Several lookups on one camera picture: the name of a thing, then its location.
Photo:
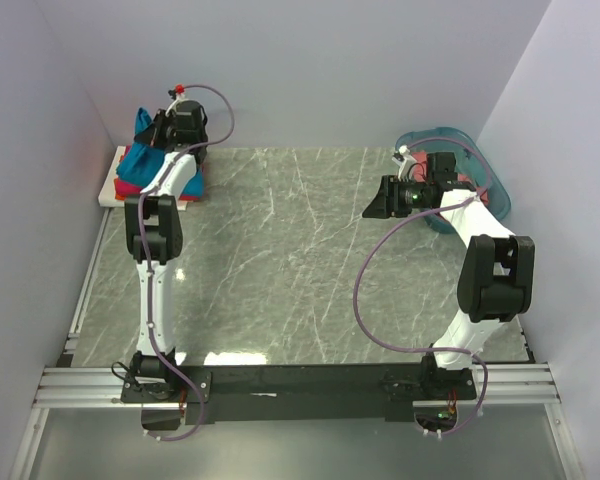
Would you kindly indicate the aluminium frame rail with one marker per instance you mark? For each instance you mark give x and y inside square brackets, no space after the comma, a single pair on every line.
[65,387]

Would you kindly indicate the black base beam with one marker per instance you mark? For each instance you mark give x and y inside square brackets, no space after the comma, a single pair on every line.
[301,392]

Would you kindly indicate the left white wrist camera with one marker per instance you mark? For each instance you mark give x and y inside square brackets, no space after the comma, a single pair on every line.
[178,96]

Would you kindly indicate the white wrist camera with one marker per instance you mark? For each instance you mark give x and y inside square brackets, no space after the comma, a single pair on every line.
[178,96]
[405,160]

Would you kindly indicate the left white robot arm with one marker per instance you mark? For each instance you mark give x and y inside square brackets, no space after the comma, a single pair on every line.
[154,239]

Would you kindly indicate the teal plastic basket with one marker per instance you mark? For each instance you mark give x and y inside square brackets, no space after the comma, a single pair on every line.
[470,162]

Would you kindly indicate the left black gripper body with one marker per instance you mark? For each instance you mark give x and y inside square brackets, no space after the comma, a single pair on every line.
[172,127]

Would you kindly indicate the salmon pink t-shirt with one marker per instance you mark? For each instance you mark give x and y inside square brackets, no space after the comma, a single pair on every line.
[417,171]

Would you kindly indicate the blue t-shirt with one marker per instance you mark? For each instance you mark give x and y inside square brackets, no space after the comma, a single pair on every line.
[140,165]

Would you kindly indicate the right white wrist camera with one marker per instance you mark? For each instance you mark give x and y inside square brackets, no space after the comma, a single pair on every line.
[405,160]

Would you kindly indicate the folded magenta t-shirt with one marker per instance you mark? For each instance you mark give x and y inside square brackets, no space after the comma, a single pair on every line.
[193,191]

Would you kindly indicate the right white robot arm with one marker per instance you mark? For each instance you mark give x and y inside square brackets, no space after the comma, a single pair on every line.
[496,279]

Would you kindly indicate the folded white t-shirt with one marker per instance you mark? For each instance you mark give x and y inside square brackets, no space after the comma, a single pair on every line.
[106,195]

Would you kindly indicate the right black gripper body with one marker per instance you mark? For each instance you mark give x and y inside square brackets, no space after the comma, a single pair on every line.
[409,197]

